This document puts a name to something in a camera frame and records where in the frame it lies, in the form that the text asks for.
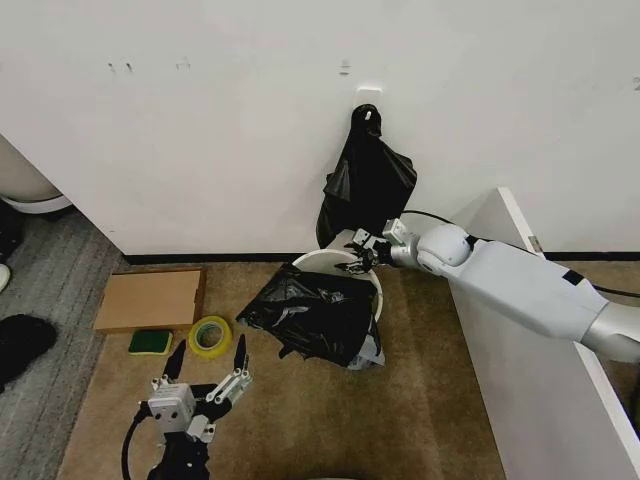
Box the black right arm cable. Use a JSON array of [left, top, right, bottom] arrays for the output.
[[399, 209, 457, 225]]

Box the flat brown cardboard box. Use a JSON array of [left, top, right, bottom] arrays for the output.
[[92, 267, 209, 336]]

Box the white partition panel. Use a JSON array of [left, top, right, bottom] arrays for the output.
[[446, 186, 640, 480]]

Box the white round base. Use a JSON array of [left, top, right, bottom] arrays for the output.
[[0, 133, 77, 217]]

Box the hanging black garbage bag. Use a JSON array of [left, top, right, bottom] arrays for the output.
[[315, 103, 419, 247]]

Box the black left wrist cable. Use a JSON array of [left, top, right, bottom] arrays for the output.
[[121, 407, 166, 480]]

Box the yellow tape roll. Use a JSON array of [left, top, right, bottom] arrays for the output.
[[187, 314, 235, 361]]

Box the black garbage bag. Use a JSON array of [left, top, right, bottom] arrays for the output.
[[235, 263, 387, 372], [315, 103, 419, 247]]

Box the grey plastic bag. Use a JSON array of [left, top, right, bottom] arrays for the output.
[[348, 333, 387, 372]]

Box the brown carpet mat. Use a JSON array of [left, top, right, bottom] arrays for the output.
[[56, 257, 640, 480]]

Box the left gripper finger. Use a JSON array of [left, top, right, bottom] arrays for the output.
[[151, 338, 188, 396], [206, 333, 254, 406]]

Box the white wall hook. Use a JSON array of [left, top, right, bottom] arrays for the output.
[[355, 86, 386, 121]]

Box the black shoe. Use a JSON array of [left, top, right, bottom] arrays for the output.
[[0, 313, 59, 395]]

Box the white round trash bin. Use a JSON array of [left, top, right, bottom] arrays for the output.
[[292, 248, 388, 372]]

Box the black baseboard strip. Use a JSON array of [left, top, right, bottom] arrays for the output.
[[121, 253, 322, 267]]

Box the green and yellow sponge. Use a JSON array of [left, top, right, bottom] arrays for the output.
[[128, 328, 175, 358]]

